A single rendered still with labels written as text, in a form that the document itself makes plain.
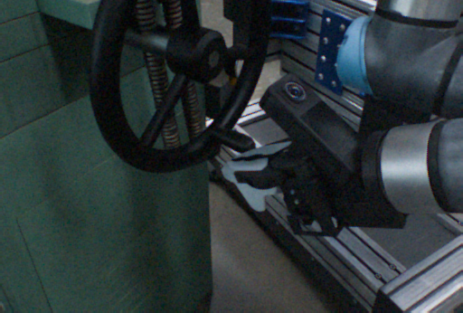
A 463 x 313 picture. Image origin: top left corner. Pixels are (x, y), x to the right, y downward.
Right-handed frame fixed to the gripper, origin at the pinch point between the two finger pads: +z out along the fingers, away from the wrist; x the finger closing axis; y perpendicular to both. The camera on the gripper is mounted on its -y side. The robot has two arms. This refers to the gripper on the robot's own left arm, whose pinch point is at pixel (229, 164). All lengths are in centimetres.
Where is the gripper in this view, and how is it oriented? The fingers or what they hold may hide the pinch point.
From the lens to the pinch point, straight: 54.0
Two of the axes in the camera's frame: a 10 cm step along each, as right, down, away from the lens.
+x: 5.9, -4.7, 6.5
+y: 4.0, 8.7, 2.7
